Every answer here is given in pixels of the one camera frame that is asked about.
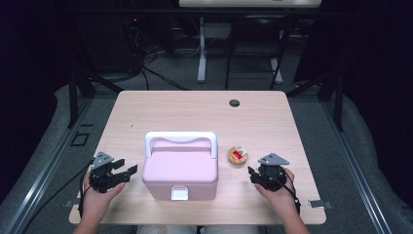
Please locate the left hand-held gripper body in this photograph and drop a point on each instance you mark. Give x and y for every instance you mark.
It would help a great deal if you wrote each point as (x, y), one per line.
(103, 177)

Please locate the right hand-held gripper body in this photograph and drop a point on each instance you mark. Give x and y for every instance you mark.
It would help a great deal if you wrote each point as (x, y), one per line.
(272, 178)

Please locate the black metal stool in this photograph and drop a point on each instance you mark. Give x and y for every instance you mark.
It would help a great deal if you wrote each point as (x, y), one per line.
(256, 35)

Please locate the white standing desk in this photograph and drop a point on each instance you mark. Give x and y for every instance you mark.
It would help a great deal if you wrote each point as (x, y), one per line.
(202, 48)

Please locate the black frame post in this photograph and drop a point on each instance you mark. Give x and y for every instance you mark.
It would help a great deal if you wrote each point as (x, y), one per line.
(339, 104)
(73, 97)

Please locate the aluminium floor rail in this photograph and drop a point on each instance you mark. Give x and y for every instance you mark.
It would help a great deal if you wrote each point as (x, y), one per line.
(360, 182)
(42, 178)

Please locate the person's left hand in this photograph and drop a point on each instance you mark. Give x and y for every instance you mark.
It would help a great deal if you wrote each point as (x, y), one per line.
(95, 204)

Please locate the grey metal table bracket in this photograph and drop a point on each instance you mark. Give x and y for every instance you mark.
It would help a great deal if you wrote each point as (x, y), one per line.
(69, 203)
(319, 204)

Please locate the dark equipment cabinet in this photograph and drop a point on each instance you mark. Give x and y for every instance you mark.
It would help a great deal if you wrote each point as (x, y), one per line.
(110, 42)

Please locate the person's right hand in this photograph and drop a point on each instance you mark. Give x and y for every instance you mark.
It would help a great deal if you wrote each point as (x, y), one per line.
(282, 201)

